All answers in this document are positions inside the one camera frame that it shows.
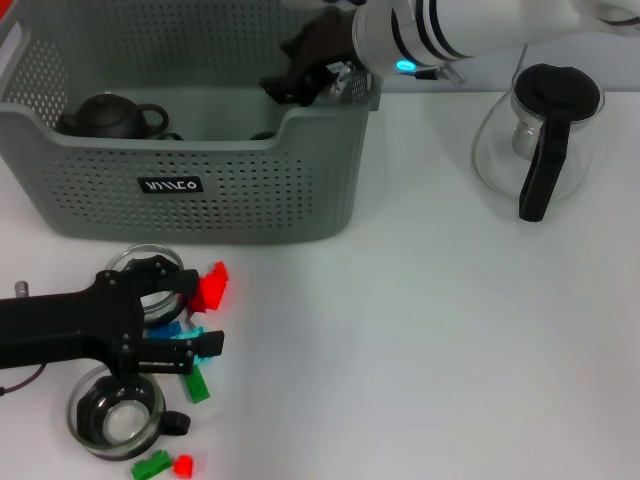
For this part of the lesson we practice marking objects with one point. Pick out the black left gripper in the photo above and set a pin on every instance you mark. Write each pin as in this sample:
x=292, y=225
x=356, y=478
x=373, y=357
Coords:
x=50, y=330

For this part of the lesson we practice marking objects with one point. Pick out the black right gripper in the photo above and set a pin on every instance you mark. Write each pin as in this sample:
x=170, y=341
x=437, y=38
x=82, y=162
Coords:
x=330, y=45

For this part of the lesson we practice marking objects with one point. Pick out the glass teacup black sleeve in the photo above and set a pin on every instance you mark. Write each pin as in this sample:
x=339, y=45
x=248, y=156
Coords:
x=170, y=136
x=155, y=300
x=117, y=425
x=262, y=136

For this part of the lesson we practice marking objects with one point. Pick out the grey perforated storage bin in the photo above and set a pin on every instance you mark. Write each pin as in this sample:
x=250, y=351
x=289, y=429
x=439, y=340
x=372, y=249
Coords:
x=225, y=200

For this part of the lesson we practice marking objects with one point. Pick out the blue toy brick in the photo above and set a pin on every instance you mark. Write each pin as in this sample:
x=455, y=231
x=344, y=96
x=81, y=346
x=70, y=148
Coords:
x=165, y=331

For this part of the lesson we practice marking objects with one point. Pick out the teal square toy brick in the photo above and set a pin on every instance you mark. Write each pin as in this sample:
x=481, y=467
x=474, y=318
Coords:
x=192, y=334

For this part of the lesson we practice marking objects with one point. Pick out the dark red toy brick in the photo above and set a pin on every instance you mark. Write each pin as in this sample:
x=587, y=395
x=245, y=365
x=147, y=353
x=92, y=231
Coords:
x=194, y=302

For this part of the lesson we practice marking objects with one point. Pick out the bright red toy brick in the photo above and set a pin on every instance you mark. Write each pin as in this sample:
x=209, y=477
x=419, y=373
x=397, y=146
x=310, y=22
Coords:
x=215, y=287

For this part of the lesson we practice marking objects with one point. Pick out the long green toy brick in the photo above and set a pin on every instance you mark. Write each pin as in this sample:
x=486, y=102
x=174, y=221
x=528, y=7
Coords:
x=196, y=387

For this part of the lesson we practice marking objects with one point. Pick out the small red toy brick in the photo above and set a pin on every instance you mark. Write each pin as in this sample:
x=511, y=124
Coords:
x=183, y=465

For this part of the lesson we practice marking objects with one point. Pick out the small green toy brick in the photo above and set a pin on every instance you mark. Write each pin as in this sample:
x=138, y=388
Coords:
x=150, y=466

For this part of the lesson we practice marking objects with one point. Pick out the left gripper metal connector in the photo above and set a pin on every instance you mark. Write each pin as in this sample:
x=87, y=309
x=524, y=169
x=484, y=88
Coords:
x=22, y=289

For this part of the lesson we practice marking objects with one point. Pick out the dark clay teapot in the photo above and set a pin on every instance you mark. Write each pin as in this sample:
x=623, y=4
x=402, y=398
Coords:
x=107, y=117

